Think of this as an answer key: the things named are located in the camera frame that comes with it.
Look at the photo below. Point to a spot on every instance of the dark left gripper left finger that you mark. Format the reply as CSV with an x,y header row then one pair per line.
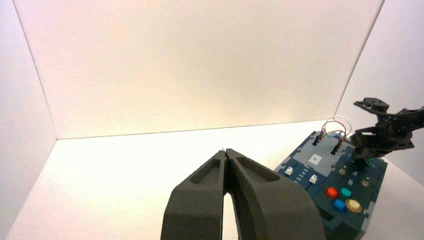
x,y
195,212

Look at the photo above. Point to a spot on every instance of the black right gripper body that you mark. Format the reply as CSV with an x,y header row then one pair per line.
x,y
394,129

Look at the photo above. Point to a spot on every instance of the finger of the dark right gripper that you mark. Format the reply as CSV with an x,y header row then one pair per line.
x,y
379,145
361,144

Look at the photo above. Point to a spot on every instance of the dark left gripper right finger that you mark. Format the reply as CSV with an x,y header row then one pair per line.
x,y
275,212

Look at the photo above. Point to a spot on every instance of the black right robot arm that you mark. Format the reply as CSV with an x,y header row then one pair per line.
x,y
415,116

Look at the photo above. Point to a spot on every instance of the dark teal control box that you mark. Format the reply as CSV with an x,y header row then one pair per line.
x,y
334,172

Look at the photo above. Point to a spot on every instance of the white slider cap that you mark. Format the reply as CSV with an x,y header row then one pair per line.
x,y
288,171
312,179

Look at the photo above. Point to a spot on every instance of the teal push button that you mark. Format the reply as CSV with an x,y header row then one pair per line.
x,y
346,192

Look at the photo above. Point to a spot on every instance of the red push button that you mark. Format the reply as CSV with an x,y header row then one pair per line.
x,y
331,192

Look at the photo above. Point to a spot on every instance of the yellow push button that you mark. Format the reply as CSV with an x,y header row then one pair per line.
x,y
353,205

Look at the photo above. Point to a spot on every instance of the blue push button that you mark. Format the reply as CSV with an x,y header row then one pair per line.
x,y
338,205

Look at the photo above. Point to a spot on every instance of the metal toggle switch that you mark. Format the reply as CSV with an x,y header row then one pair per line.
x,y
365,182
342,171

